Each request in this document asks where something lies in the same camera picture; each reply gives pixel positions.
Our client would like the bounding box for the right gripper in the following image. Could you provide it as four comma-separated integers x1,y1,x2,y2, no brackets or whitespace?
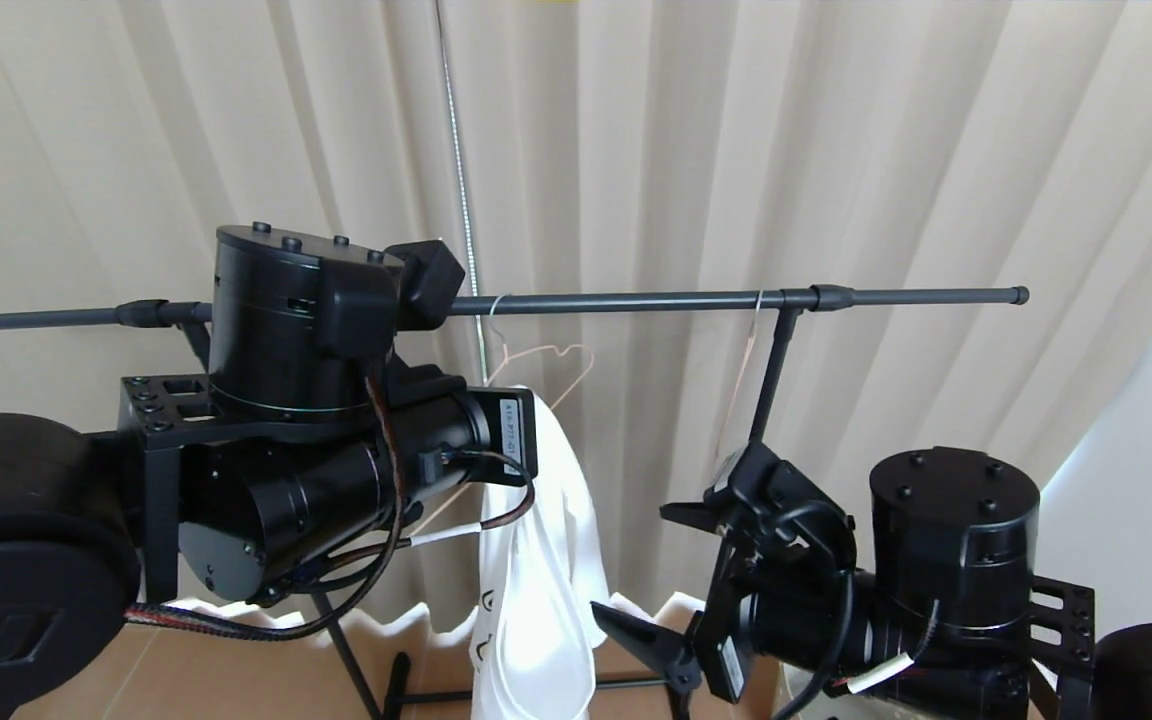
591,500,1032,720

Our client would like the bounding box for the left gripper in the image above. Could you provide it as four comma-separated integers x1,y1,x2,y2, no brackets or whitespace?
179,365,537,603

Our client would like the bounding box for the white printed t-shirt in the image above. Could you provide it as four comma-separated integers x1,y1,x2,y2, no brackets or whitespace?
471,385,609,720

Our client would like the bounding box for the pink clothes hanger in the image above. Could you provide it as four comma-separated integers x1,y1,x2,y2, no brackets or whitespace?
406,295,597,541
714,292,765,471

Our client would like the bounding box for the black clothes rack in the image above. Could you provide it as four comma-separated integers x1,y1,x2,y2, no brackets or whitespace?
0,285,1030,720

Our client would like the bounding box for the silver curtain wand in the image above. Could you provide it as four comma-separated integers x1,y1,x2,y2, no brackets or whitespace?
434,0,489,386

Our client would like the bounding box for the white curtain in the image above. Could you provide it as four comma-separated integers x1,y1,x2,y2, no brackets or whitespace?
0,0,1152,646

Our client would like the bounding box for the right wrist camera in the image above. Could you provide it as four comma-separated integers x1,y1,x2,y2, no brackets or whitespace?
704,440,859,573

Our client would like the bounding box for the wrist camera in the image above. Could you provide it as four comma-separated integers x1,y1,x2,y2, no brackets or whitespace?
316,238,467,361
704,440,859,573

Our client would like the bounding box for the black cable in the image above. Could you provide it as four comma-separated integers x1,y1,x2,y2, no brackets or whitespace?
774,498,859,720

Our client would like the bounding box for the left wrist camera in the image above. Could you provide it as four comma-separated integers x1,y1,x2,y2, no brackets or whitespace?
316,238,467,361

